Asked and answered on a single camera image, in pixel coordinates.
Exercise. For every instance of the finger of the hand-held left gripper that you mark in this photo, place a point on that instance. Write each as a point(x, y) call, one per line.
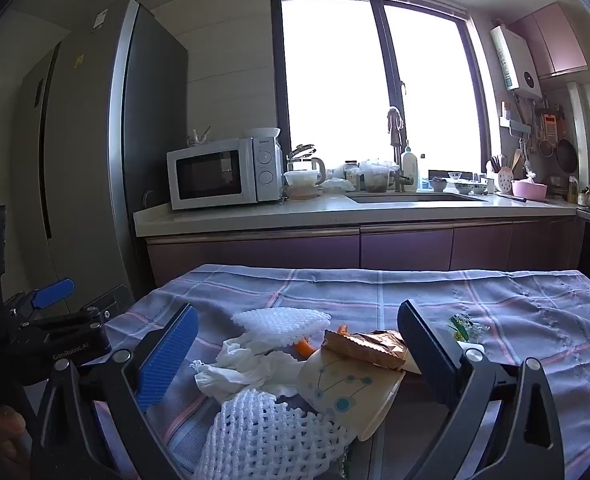
point(52, 292)
point(106, 301)

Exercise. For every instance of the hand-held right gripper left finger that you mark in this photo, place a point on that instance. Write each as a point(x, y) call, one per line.
point(167, 355)

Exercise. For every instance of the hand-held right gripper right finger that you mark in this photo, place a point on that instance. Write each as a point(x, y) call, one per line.
point(425, 355)

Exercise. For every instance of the green clear candy wrapper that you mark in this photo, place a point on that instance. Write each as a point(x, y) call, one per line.
point(462, 327)

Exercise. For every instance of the brown snack wrapper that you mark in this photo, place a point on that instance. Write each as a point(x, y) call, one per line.
point(370, 347)

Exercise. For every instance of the white tissue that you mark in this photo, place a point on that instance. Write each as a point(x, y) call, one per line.
point(255, 370)

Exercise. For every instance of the white paper cup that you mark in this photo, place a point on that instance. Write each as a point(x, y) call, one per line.
point(345, 395)

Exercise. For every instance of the small white foam net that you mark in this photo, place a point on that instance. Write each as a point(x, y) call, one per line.
point(280, 325)

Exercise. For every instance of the orange peel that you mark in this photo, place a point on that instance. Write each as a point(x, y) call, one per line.
point(305, 347)

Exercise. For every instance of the large white foam net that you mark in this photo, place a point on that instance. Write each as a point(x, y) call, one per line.
point(265, 440)

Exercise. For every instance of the person's left hand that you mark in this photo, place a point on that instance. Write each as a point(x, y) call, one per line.
point(5, 432)

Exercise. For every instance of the checked grey tablecloth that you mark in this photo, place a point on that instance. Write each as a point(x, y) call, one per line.
point(475, 305)

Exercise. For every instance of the grey refrigerator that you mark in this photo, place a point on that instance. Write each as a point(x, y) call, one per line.
point(90, 135)

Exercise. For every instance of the white microwave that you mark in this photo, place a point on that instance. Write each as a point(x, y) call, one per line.
point(210, 175)

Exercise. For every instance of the kitchen counter with purple cabinets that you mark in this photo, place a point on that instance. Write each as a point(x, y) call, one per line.
point(300, 245)

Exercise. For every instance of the patterned small bowl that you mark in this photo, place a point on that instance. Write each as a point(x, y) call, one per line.
point(470, 188)

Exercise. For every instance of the clear food jar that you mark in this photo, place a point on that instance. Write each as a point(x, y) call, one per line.
point(377, 177)

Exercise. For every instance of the white soap bottle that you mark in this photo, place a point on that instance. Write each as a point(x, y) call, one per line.
point(410, 167)

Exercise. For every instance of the small white figurine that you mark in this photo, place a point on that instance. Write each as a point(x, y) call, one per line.
point(199, 137)

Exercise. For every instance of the white utensil holder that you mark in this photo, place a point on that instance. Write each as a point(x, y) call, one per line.
point(504, 182)

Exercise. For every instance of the pink mixing bowl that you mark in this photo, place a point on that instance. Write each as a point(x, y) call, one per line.
point(529, 189)

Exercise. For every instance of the metal faucet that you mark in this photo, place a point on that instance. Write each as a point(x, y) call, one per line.
point(397, 160)

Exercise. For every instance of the stacked glass bowls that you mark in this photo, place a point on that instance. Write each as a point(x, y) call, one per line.
point(302, 182)

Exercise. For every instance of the glass kettle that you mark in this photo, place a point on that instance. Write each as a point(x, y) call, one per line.
point(307, 165)

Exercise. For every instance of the white bowl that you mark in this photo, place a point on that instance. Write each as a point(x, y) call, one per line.
point(265, 132)

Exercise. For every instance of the hanging dark pan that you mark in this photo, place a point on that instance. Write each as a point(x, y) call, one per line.
point(566, 156)

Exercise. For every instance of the kitchen window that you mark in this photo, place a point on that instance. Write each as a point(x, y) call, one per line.
point(375, 85)

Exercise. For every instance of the white water heater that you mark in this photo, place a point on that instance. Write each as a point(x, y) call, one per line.
point(517, 60)

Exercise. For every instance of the pink wall cabinet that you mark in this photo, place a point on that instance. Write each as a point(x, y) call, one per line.
point(555, 40)

